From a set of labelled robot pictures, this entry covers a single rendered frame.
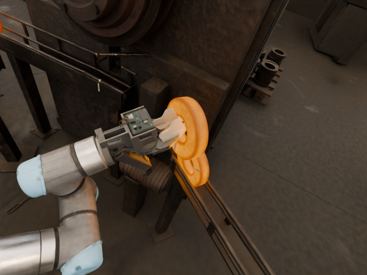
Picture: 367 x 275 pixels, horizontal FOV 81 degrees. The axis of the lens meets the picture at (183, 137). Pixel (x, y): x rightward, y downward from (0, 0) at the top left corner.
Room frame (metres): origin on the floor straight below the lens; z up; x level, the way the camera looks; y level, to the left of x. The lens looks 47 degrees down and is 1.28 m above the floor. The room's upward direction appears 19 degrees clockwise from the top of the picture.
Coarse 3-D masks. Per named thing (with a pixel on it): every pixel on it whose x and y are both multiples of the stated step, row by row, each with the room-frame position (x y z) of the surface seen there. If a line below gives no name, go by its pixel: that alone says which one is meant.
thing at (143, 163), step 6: (114, 156) 0.25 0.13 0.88; (120, 156) 0.25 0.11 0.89; (126, 156) 0.26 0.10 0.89; (132, 156) 0.27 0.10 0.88; (138, 156) 0.29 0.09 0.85; (126, 162) 0.26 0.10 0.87; (132, 162) 0.27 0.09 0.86; (138, 162) 0.28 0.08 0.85; (144, 162) 0.29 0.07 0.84; (138, 168) 0.28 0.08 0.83; (144, 168) 0.29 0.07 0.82
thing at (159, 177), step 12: (120, 168) 0.46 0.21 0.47; (132, 168) 0.46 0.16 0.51; (156, 168) 0.48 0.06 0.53; (168, 168) 0.51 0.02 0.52; (132, 180) 0.46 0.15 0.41; (144, 180) 0.44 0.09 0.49; (156, 180) 0.44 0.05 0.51; (168, 180) 0.47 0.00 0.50; (132, 192) 0.46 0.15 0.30; (144, 192) 0.52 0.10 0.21; (156, 192) 0.42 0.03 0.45; (132, 204) 0.46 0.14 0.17; (132, 216) 0.45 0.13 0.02
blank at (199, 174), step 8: (184, 160) 0.45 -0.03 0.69; (192, 160) 0.42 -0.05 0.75; (200, 160) 0.40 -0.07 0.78; (184, 168) 0.43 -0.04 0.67; (192, 168) 0.44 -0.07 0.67; (200, 168) 0.39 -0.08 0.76; (208, 168) 0.40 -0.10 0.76; (192, 176) 0.40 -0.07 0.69; (200, 176) 0.38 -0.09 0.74; (208, 176) 0.39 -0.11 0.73; (200, 184) 0.37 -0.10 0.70
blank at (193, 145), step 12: (180, 108) 0.39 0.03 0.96; (192, 108) 0.37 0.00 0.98; (192, 120) 0.35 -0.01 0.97; (204, 120) 0.36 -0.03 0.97; (192, 132) 0.34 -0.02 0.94; (204, 132) 0.34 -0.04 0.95; (180, 144) 0.35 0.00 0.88; (192, 144) 0.33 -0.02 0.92; (204, 144) 0.33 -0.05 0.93; (180, 156) 0.34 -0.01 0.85; (192, 156) 0.32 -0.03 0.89
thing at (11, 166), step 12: (0, 60) 0.68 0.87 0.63; (0, 120) 0.58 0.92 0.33; (0, 132) 0.54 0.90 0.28; (0, 144) 0.53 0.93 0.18; (12, 144) 0.57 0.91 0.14; (0, 156) 0.54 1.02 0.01; (12, 156) 0.54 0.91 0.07; (24, 156) 0.59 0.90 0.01; (0, 168) 0.47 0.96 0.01; (12, 168) 0.49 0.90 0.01
